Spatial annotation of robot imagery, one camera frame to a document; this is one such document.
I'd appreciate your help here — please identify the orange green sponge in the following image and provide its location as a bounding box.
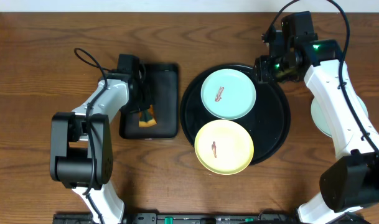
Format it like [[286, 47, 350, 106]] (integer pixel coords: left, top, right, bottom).
[[138, 105, 157, 128]]

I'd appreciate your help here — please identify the light green plate top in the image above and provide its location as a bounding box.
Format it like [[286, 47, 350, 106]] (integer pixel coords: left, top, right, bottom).
[[310, 95, 369, 138]]

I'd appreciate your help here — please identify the light green plate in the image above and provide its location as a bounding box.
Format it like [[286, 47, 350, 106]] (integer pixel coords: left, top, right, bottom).
[[310, 95, 369, 138], [200, 68, 256, 120]]

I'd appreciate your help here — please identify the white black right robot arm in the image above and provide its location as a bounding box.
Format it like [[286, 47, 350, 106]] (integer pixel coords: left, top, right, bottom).
[[255, 36, 379, 223]]

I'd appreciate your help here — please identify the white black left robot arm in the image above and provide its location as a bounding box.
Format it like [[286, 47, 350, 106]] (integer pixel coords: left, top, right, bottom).
[[50, 71, 146, 223]]

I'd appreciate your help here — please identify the rectangular black tray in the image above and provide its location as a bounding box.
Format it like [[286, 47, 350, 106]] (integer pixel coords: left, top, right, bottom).
[[119, 63, 179, 139]]

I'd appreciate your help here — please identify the round black tray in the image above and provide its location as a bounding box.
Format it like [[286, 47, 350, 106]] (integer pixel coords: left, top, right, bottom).
[[180, 63, 291, 165]]

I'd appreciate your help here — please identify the yellow plate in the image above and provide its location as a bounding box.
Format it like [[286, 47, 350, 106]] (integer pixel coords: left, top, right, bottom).
[[194, 119, 254, 175]]

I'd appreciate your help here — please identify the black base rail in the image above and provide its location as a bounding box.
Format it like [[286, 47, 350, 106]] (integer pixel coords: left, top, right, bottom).
[[52, 213, 300, 224]]

